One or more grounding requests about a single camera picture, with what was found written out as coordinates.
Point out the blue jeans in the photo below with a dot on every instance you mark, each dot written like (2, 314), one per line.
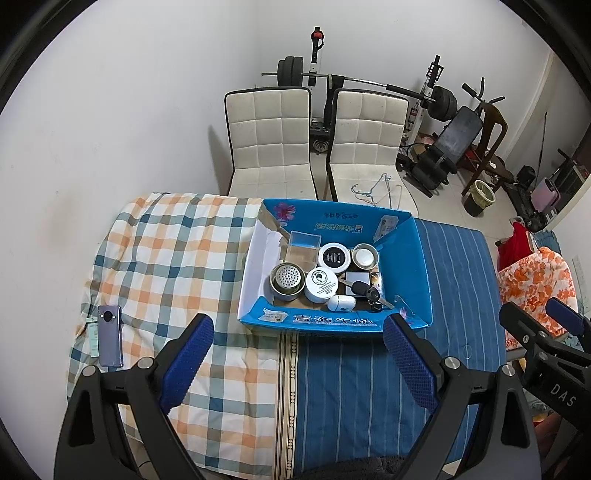
(547, 240)

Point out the purple smartphone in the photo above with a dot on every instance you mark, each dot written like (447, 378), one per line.
(111, 337)

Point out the plaid bed sheet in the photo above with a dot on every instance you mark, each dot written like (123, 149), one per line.
(184, 254)

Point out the pale green paper tag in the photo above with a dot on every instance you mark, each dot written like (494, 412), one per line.
(92, 337)

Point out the blue striped bed sheet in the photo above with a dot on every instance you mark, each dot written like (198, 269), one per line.
(351, 397)

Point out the dark fuzzy cloth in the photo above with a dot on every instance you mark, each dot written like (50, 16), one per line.
(351, 468)

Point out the woven trash bin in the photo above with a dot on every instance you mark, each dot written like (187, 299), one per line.
(480, 198)

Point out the small metal tin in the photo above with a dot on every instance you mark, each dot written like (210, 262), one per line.
(364, 256)

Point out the blue cardboard box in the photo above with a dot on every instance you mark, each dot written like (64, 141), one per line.
(415, 258)

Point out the black weight bench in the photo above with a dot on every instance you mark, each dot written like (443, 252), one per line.
(455, 134)

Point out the blue printed lighter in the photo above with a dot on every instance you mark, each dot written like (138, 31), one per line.
(375, 280)

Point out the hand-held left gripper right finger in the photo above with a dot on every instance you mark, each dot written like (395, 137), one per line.
(411, 360)

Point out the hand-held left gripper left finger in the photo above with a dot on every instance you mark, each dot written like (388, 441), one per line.
(187, 360)

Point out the barbell with black plates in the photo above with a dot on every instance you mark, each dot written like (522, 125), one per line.
(291, 71)

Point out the white barbell rack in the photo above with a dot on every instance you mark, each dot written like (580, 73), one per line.
(315, 64)

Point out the red cloth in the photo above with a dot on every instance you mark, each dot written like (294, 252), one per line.
(515, 247)

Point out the clear plastic box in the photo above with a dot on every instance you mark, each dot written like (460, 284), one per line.
(302, 251)

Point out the pink case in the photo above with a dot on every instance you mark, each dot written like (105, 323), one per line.
(545, 194)

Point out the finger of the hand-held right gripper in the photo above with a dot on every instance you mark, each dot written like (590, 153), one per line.
(521, 325)
(565, 316)

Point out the white quilted chair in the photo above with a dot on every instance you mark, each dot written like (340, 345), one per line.
(367, 138)
(268, 138)

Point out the white earbud case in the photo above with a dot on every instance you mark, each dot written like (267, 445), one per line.
(341, 302)

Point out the black-lid round jar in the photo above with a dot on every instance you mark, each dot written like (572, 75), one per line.
(334, 258)

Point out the orange floral cloth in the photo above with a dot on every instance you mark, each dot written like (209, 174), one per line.
(531, 286)

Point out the metal strainer cup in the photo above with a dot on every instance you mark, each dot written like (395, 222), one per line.
(286, 281)

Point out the brown wooden chair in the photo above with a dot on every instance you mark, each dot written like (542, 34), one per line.
(494, 124)

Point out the white round jar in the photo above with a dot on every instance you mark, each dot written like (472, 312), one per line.
(322, 285)

